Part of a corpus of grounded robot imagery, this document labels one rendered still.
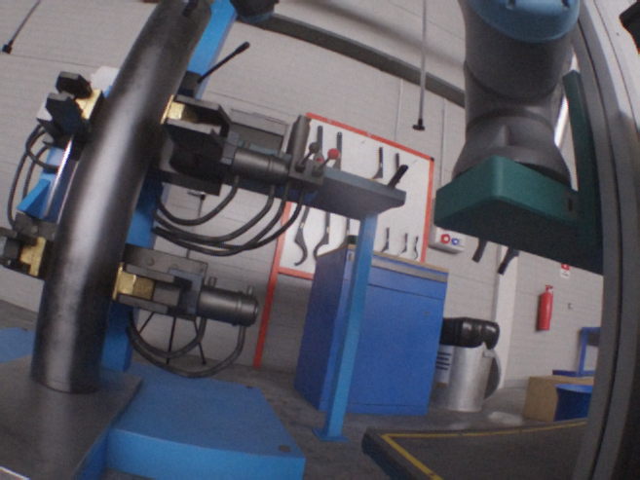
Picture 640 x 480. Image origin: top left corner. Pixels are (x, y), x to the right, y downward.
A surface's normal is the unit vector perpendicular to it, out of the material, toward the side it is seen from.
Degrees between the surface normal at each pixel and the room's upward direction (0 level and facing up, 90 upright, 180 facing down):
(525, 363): 90
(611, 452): 90
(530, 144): 70
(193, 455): 90
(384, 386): 90
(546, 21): 168
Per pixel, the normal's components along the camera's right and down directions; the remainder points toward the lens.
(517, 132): -0.26, -0.58
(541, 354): 0.31, -0.15
